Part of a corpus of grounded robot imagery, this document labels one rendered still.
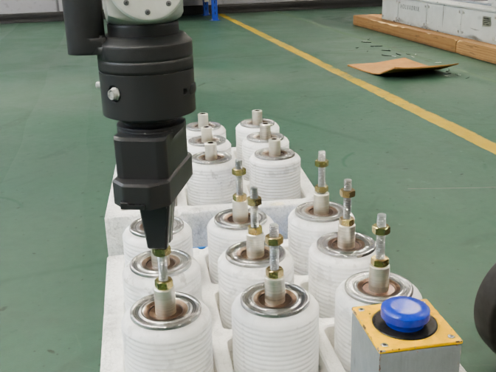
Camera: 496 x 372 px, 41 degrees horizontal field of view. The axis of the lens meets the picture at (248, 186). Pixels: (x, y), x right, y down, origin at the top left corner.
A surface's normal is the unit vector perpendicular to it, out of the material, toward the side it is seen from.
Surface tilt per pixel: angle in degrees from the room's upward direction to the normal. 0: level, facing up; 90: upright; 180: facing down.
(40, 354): 0
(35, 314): 0
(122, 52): 90
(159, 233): 90
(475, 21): 90
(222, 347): 0
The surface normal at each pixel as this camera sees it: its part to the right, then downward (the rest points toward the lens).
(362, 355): -0.98, 0.08
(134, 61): -0.07, 0.34
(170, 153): 0.99, 0.03
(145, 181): -0.03, -0.94
